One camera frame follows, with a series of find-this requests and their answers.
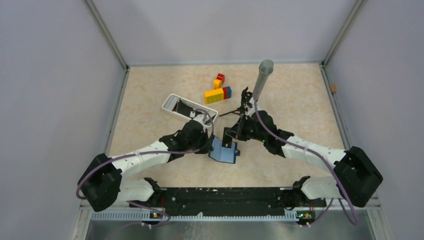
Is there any blue leather card holder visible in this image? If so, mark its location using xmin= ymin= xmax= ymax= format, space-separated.
xmin=208 ymin=135 xmax=241 ymax=164

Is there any small red toy block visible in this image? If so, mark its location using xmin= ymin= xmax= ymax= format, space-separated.
xmin=216 ymin=73 xmax=225 ymax=85

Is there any grey microphone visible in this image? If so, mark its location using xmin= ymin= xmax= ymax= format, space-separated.
xmin=252 ymin=59 xmax=274 ymax=101

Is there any yellow toy block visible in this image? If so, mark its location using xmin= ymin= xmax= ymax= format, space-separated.
xmin=204 ymin=88 xmax=224 ymax=104

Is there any red blue toy block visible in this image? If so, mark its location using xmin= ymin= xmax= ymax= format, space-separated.
xmin=222 ymin=86 xmax=232 ymax=100

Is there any black card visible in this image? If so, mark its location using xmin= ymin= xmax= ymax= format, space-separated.
xmin=172 ymin=100 xmax=198 ymax=119
xmin=221 ymin=127 xmax=236 ymax=149

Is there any small orange toy block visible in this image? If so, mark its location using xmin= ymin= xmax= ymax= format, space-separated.
xmin=213 ymin=78 xmax=222 ymax=90

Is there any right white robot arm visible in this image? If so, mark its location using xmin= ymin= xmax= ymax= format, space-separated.
xmin=224 ymin=110 xmax=384 ymax=208

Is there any small brown wall object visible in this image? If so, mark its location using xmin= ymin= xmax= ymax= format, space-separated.
xmin=329 ymin=84 xmax=337 ymax=94

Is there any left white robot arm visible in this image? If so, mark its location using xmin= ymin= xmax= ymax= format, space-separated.
xmin=75 ymin=113 xmax=214 ymax=212

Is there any white rectangular tray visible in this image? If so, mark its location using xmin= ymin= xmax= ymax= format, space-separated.
xmin=161 ymin=93 xmax=219 ymax=130

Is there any black mini tripod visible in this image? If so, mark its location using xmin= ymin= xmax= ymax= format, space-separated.
xmin=219 ymin=87 xmax=254 ymax=117

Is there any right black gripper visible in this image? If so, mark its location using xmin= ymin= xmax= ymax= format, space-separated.
xmin=225 ymin=114 xmax=267 ymax=143

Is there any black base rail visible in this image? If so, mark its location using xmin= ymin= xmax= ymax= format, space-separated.
xmin=130 ymin=187 xmax=327 ymax=217

